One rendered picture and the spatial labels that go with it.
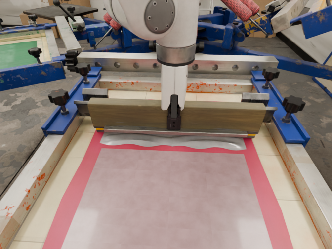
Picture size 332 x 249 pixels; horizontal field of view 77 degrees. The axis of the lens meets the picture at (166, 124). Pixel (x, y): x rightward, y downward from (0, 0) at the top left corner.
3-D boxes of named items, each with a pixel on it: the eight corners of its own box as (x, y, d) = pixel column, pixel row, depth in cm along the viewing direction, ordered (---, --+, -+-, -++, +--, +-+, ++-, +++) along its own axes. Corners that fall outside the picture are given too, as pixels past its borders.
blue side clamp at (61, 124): (70, 149, 52) (62, 128, 48) (51, 148, 53) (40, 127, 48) (104, 88, 75) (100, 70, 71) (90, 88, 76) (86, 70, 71)
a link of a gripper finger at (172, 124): (167, 105, 47) (167, 128, 51) (166, 113, 44) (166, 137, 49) (181, 105, 47) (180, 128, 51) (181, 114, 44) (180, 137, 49)
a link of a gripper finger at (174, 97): (172, 77, 42) (172, 90, 47) (170, 114, 40) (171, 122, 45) (178, 78, 42) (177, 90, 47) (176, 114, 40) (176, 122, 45)
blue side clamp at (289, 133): (298, 159, 50) (311, 138, 46) (276, 158, 50) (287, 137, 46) (261, 93, 73) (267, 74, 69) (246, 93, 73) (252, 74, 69)
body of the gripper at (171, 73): (158, 42, 44) (159, 88, 52) (153, 62, 37) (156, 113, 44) (193, 42, 44) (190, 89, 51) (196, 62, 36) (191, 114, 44)
